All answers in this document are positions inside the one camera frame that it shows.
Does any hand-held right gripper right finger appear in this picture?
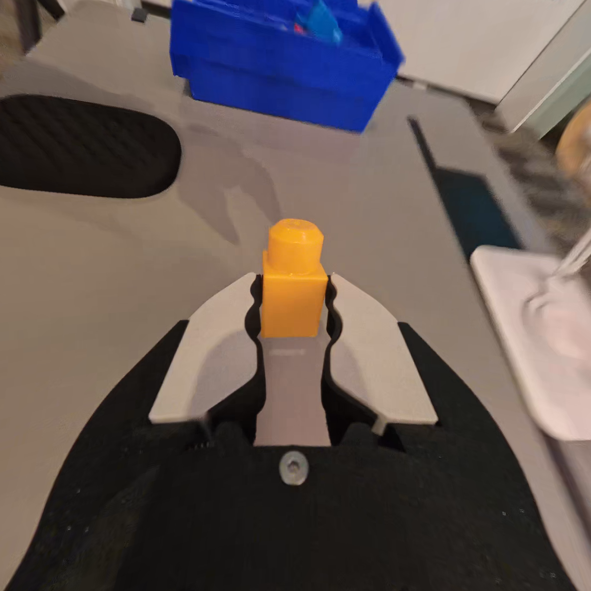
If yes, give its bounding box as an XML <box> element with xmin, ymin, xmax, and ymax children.
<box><xmin>322</xmin><ymin>272</ymin><xmax>439</xmax><ymax>436</ymax></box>

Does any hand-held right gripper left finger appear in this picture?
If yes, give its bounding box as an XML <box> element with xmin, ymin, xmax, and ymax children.
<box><xmin>149</xmin><ymin>271</ymin><xmax>268</xmax><ymax>433</ymax></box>

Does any black oval pad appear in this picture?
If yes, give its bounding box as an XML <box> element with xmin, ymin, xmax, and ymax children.
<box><xmin>0</xmin><ymin>94</ymin><xmax>182</xmax><ymax>200</ymax></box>

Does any blue plastic bin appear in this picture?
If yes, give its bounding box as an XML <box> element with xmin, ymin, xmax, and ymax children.
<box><xmin>169</xmin><ymin>0</ymin><xmax>407</xmax><ymax>135</ymax></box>

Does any wooden display board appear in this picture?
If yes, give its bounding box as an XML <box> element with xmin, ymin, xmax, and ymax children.
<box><xmin>554</xmin><ymin>99</ymin><xmax>591</xmax><ymax>185</ymax></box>

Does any orange mega block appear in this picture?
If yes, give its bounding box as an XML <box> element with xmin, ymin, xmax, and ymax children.
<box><xmin>260</xmin><ymin>218</ymin><xmax>329</xmax><ymax>339</ymax></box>

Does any blue mega block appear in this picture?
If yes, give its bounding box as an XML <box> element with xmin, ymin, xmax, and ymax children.
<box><xmin>295</xmin><ymin>0</ymin><xmax>344</xmax><ymax>46</ymax></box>

